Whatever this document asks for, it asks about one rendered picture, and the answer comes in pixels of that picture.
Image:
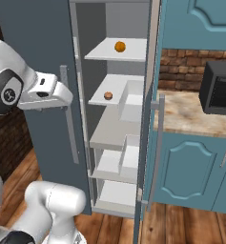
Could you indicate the white fridge drawer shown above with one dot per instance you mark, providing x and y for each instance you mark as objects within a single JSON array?
[{"x": 116, "y": 193}]

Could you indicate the white fridge shelf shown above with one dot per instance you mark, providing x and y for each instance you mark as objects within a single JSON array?
[
  {"x": 101, "y": 52},
  {"x": 108, "y": 84},
  {"x": 112, "y": 130}
]

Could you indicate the orange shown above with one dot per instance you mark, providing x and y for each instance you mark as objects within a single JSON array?
[{"x": 119, "y": 46}]

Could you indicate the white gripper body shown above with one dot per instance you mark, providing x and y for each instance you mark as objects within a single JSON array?
[{"x": 62, "y": 95}]

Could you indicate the black microwave oven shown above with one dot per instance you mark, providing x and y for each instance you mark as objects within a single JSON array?
[{"x": 217, "y": 89}]

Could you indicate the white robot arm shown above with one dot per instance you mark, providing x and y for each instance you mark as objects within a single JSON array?
[{"x": 9, "y": 92}]

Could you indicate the white fridge bin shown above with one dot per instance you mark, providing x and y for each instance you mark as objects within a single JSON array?
[
  {"x": 130, "y": 101},
  {"x": 130, "y": 155}
]

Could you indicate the grey fridge with white interior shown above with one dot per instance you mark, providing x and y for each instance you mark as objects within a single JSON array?
[{"x": 124, "y": 19}]

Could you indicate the dark grey fridge door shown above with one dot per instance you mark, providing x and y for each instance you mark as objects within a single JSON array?
[
  {"x": 146, "y": 127},
  {"x": 38, "y": 38}
]

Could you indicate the tangerine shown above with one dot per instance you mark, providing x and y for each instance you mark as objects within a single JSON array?
[{"x": 108, "y": 95}]

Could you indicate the teal wall cupboard door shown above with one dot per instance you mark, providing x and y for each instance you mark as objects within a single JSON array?
[{"x": 197, "y": 22}]

